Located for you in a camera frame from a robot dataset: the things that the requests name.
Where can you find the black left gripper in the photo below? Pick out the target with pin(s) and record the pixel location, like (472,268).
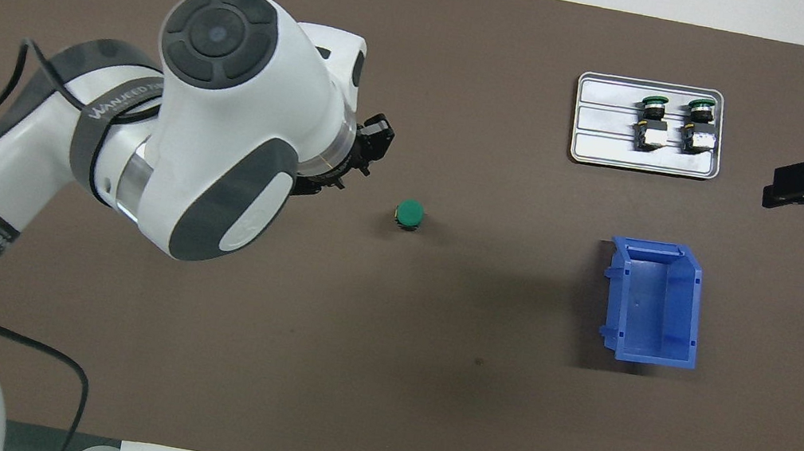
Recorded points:
(349,165)

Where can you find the green push button switch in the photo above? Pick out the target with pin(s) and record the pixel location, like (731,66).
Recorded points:
(652,138)
(409,213)
(698,139)

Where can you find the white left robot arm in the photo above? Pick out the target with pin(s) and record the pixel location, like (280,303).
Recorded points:
(227,109)

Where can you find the blue plastic storage bin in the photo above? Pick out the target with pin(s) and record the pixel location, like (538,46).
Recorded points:
(653,297)

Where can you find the grey metal tray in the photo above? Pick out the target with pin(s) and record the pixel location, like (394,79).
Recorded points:
(599,150)

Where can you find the brown table mat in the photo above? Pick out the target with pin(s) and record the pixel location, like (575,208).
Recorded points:
(465,389)

